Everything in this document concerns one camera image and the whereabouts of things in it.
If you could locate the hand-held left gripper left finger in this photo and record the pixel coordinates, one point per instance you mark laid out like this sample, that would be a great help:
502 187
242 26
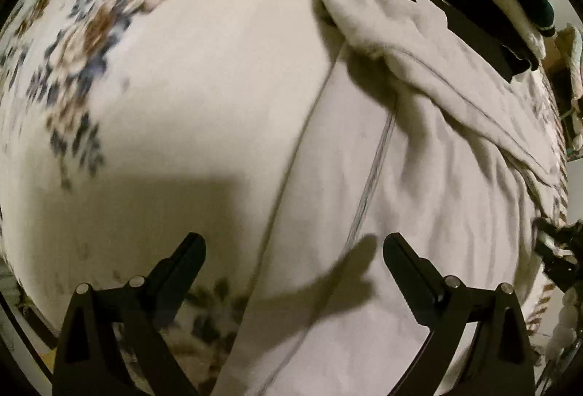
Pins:
180 261

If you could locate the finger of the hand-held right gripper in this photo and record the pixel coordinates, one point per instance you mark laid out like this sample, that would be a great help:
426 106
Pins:
558 245

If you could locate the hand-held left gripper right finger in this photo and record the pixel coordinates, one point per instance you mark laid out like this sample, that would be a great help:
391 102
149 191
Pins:
405 264

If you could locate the white pants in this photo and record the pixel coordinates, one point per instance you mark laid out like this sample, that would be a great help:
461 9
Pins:
410 150

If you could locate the floral bed sheet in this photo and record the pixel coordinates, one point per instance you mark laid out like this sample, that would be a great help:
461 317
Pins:
150 113

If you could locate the white knitted cloth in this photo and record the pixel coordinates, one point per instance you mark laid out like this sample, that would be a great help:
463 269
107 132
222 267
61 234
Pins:
575 59

